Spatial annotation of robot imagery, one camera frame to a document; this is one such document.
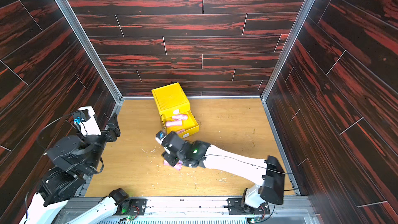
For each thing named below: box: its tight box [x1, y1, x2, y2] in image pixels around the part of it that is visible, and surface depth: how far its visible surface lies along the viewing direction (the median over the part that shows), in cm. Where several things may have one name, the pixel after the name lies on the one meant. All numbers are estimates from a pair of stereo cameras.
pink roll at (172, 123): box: [165, 120, 183, 128], surface depth 95 cm
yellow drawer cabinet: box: [151, 82, 191, 134], surface depth 93 cm
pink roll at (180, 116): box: [172, 114, 188, 120], surface depth 97 cm
